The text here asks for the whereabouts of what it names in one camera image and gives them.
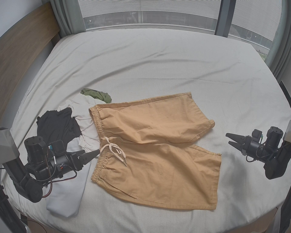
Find green garment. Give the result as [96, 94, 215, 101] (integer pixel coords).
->
[81, 88, 112, 104]

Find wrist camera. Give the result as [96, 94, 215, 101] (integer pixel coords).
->
[252, 129, 264, 142]
[49, 140, 65, 152]

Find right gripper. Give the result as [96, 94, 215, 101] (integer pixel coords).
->
[226, 132, 264, 161]

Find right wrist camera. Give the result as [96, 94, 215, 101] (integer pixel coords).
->
[252, 129, 264, 142]

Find tan shorts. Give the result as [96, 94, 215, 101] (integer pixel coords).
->
[89, 92, 222, 210]

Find window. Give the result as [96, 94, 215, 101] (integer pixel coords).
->
[78, 0, 284, 53]

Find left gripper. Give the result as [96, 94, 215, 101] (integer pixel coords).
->
[53, 152, 85, 176]

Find black garment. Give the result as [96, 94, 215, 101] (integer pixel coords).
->
[36, 107, 82, 148]

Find pale grey garment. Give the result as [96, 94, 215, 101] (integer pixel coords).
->
[46, 134, 100, 218]

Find white garment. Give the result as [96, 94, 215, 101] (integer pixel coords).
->
[57, 94, 107, 153]

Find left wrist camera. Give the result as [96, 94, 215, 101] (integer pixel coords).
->
[49, 140, 65, 152]

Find grey-green curtain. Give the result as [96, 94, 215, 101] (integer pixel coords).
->
[265, 0, 291, 80]
[50, 0, 87, 38]

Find bed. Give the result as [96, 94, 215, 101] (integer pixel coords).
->
[0, 1, 291, 233]

